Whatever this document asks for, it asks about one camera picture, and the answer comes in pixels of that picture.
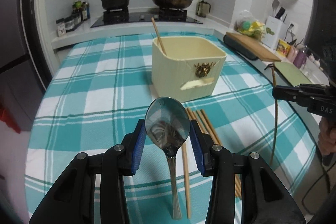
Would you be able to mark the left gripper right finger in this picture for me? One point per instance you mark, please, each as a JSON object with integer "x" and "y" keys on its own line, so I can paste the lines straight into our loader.
{"x": 217, "y": 162}

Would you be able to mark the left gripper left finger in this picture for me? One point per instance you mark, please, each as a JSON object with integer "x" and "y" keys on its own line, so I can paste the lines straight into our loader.
{"x": 117, "y": 162}

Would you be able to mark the silver metal spoon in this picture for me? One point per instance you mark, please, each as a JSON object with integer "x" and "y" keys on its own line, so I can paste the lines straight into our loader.
{"x": 168, "y": 126}

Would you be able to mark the right hand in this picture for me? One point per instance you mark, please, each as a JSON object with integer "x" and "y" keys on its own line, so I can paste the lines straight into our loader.
{"x": 326, "y": 136}

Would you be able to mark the green mat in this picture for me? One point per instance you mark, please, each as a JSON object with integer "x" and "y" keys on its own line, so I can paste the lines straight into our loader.
{"x": 291, "y": 73}

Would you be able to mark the yellow snack box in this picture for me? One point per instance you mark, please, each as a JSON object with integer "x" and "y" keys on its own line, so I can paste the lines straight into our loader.
{"x": 283, "y": 48}

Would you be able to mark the white knife block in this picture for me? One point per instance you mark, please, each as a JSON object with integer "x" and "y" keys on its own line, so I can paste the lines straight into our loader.
{"x": 278, "y": 27}

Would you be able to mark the wooden cutting board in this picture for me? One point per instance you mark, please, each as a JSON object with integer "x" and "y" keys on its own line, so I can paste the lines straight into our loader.
{"x": 254, "y": 47}

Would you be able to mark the cream utensil holder box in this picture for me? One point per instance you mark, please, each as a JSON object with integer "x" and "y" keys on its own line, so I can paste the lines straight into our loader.
{"x": 185, "y": 68}

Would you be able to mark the bag of colourful sponges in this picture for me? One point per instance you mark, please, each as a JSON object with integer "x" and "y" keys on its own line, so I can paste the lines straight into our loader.
{"x": 246, "y": 24}

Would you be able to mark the grey refrigerator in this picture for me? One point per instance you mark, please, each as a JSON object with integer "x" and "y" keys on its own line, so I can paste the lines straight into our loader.
{"x": 25, "y": 75}

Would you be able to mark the black gas stove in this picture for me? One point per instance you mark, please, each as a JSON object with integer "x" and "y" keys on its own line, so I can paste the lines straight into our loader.
{"x": 159, "y": 15}

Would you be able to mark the spice jar rack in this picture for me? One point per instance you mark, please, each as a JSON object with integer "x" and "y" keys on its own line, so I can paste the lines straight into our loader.
{"x": 68, "y": 24}

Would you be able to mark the glass kettle jar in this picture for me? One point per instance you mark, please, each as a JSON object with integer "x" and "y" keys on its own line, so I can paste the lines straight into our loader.
{"x": 203, "y": 8}

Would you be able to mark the sauce bottles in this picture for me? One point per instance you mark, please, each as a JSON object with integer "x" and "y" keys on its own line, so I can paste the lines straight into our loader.
{"x": 82, "y": 6}

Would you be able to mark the black pot orange lid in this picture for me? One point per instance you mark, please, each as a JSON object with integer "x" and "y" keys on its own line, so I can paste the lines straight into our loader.
{"x": 109, "y": 5}

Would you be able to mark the black wok glass lid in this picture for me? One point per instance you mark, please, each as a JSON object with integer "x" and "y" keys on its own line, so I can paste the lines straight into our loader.
{"x": 173, "y": 4}

